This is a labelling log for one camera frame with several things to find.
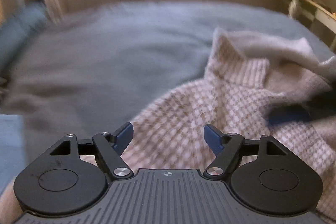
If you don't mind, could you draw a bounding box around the pink houndstooth knit jacket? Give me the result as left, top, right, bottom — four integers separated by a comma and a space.
0, 27, 336, 224

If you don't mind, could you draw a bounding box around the blue-grey bed sheet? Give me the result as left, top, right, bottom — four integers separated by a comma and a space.
1, 1, 335, 164

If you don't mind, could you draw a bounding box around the cream wooden desk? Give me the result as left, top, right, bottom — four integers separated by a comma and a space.
282, 0, 335, 53

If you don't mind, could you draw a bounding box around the white bedpost finial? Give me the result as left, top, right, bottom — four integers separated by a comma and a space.
288, 0, 303, 20

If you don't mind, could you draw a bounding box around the light blue folded cloth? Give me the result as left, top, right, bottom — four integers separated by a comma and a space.
0, 114, 27, 193

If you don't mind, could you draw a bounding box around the teal blue pillow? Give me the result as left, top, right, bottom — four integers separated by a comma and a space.
1, 2, 49, 73

